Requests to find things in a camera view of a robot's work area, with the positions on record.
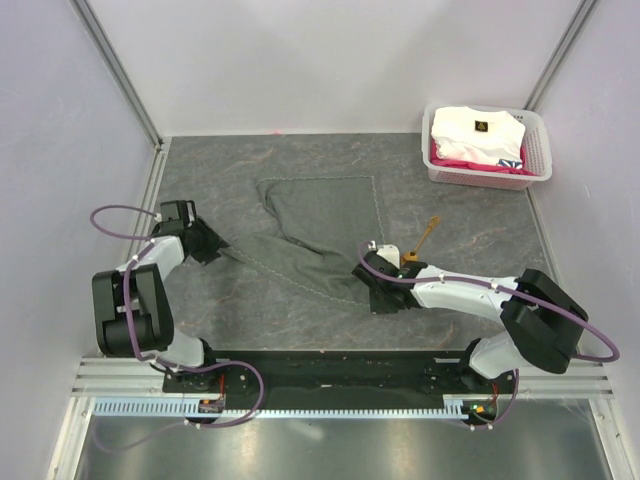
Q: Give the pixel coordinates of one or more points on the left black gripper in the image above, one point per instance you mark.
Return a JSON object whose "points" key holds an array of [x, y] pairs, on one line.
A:
{"points": [[213, 242]]}

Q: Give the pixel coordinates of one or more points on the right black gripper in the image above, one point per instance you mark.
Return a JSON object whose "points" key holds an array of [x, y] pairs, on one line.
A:
{"points": [[379, 308]]}

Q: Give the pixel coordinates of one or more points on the grey cloth napkin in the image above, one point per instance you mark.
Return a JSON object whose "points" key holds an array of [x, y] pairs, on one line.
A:
{"points": [[321, 221]]}

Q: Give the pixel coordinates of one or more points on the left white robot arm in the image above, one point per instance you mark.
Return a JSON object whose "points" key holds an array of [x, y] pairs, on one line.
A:
{"points": [[132, 312]]}

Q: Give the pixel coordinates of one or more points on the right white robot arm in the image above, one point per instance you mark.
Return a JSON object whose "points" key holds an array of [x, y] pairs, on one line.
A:
{"points": [[530, 307]]}

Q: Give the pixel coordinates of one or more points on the pink folded cloth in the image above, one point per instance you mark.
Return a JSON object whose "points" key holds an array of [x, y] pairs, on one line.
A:
{"points": [[502, 167]]}

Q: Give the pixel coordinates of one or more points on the white plastic basket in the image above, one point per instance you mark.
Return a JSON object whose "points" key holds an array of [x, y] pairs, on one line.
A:
{"points": [[535, 143]]}

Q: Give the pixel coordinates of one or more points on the white folded shirt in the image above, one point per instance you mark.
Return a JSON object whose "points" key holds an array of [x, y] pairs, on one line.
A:
{"points": [[488, 138]]}

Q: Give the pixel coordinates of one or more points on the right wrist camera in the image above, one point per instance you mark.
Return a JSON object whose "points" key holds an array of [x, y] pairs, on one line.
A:
{"points": [[388, 252]]}

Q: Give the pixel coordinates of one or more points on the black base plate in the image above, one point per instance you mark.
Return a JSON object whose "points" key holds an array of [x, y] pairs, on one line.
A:
{"points": [[424, 372]]}

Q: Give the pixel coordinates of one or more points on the light blue cable duct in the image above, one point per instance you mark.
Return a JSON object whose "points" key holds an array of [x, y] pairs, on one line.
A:
{"points": [[450, 408]]}

